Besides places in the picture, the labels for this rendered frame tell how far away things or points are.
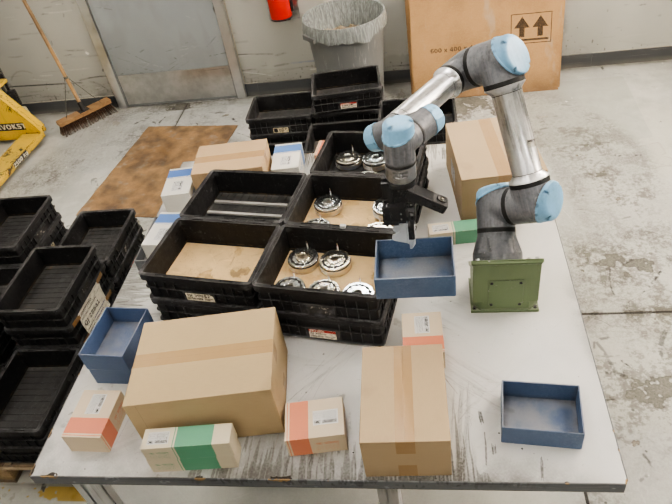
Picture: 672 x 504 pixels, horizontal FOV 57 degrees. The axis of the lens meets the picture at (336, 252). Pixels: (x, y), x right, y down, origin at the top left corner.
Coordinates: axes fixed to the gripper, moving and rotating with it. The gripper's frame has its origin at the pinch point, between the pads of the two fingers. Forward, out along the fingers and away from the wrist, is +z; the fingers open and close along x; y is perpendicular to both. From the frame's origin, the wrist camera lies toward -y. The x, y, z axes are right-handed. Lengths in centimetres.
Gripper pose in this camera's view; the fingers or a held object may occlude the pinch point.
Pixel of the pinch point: (414, 243)
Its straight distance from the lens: 165.4
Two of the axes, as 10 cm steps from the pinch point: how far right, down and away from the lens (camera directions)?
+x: -1.2, 6.1, -7.8
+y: -9.8, 0.3, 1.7
